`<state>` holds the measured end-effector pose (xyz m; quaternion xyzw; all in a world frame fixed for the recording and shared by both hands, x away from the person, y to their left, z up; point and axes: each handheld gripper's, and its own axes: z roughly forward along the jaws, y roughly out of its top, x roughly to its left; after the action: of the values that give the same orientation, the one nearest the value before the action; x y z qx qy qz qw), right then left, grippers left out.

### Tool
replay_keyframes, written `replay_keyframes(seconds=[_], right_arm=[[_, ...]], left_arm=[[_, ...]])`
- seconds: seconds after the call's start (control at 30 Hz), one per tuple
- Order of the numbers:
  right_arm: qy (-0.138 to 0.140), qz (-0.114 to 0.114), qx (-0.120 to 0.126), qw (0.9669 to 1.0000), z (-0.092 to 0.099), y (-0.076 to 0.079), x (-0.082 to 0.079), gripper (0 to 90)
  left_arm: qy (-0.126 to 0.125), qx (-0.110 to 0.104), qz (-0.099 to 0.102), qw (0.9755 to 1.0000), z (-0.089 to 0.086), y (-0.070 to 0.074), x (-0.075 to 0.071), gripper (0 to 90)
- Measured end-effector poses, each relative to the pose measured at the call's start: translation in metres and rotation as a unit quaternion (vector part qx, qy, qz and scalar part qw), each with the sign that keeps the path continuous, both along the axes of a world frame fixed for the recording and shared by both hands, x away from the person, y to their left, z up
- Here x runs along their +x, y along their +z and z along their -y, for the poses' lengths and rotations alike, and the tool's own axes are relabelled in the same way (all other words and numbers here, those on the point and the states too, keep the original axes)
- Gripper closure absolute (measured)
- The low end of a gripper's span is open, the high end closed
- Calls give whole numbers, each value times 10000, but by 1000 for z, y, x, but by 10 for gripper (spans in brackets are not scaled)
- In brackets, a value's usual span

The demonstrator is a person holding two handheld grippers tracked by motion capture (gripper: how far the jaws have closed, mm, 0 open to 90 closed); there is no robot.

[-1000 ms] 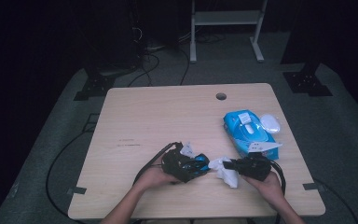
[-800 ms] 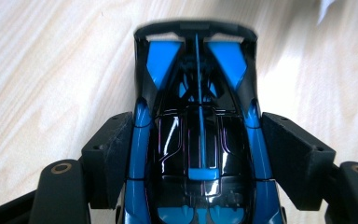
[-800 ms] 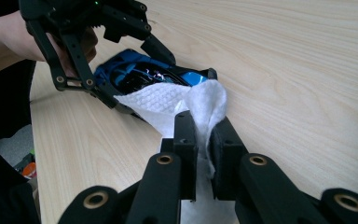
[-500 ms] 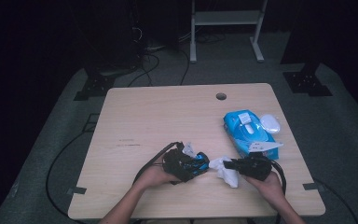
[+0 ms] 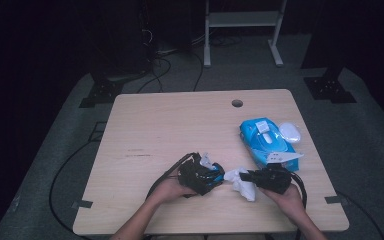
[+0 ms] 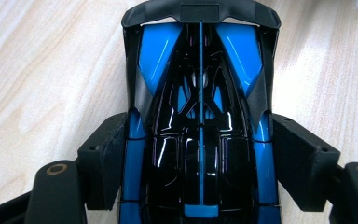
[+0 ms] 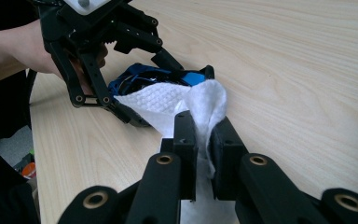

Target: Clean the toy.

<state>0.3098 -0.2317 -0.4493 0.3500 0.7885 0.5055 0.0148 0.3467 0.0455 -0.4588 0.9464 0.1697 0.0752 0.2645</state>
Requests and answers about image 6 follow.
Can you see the blue and black toy car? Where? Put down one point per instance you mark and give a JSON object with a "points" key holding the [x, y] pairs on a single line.
{"points": [[199, 140]]}

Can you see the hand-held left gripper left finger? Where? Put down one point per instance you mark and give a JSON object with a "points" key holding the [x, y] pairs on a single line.
{"points": [[102, 161]]}

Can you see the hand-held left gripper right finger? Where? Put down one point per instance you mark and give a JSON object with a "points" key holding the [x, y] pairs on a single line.
{"points": [[304, 165]]}

